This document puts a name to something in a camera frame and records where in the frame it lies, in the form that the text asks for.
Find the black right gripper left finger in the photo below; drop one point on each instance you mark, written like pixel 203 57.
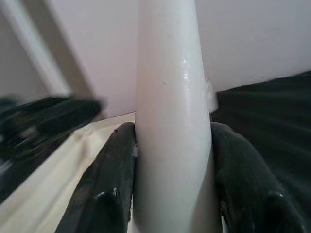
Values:
pixel 107 189

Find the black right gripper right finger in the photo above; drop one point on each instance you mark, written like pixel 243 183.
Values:
pixel 245 194

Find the white plastic table top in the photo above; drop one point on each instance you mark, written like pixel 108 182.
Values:
pixel 48 182

